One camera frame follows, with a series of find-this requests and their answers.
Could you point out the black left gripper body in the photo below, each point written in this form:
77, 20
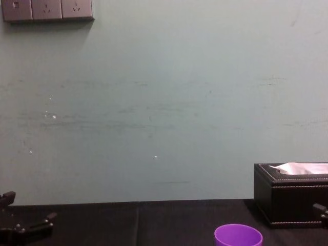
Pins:
15, 238

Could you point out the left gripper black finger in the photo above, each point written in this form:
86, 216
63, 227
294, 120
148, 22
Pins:
41, 222
7, 197

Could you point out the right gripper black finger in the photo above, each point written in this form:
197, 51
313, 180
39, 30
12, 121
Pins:
321, 210

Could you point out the black leather tissue box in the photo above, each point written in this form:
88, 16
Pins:
289, 202

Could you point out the white tissue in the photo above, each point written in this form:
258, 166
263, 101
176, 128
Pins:
305, 168

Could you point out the purple plastic cup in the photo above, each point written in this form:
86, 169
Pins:
237, 237

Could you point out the black tablecloth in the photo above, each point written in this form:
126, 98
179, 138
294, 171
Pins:
143, 223

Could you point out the grey wall switch plate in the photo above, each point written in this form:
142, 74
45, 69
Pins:
16, 9

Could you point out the grey wall socket plate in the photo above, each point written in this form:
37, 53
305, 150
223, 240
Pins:
77, 8
46, 9

